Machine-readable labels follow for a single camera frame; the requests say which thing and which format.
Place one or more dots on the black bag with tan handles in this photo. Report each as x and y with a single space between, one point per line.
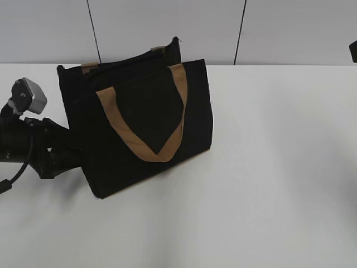
135 118

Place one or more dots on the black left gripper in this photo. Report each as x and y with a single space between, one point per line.
27 141

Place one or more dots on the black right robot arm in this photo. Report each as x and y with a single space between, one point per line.
353 51

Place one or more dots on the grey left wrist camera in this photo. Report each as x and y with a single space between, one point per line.
28 96

